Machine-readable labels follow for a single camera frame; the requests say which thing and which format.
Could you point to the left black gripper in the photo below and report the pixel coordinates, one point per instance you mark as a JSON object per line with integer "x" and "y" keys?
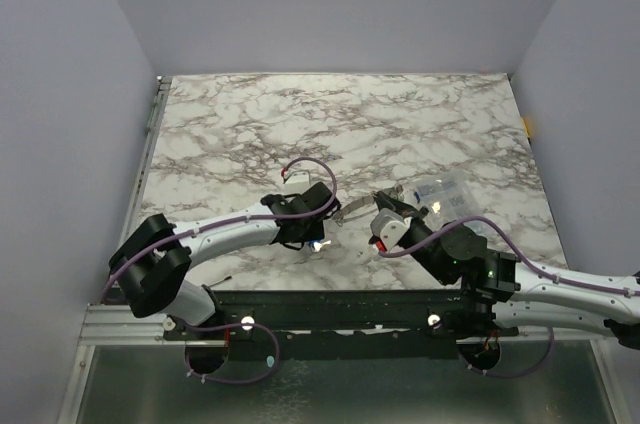
{"x": 315, "y": 232}

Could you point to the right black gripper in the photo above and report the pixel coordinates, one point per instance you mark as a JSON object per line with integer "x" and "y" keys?
{"x": 396, "y": 205}

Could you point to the key with blue tag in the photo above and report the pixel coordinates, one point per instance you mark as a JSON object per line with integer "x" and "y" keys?
{"x": 318, "y": 245}

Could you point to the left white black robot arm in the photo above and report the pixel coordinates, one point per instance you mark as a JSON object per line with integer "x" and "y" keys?
{"x": 151, "y": 266}

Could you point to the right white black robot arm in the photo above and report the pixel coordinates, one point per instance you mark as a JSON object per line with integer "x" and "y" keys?
{"x": 505, "y": 289}

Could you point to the clear plastic bag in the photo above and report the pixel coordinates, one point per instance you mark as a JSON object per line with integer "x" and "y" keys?
{"x": 446, "y": 196}

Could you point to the small black screwdriver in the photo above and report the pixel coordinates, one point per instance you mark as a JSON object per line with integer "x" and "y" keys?
{"x": 220, "y": 281}

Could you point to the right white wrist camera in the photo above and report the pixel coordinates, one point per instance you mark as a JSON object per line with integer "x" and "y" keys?
{"x": 387, "y": 228}

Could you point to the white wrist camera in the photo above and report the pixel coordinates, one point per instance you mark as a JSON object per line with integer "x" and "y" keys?
{"x": 297, "y": 182}
{"x": 387, "y": 228}

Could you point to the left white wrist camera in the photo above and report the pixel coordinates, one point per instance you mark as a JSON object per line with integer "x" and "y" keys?
{"x": 297, "y": 182}

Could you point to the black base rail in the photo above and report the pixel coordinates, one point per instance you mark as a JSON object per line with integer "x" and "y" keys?
{"x": 351, "y": 325}

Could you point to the aluminium frame rail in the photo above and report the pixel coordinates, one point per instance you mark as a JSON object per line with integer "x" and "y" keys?
{"x": 106, "y": 325}

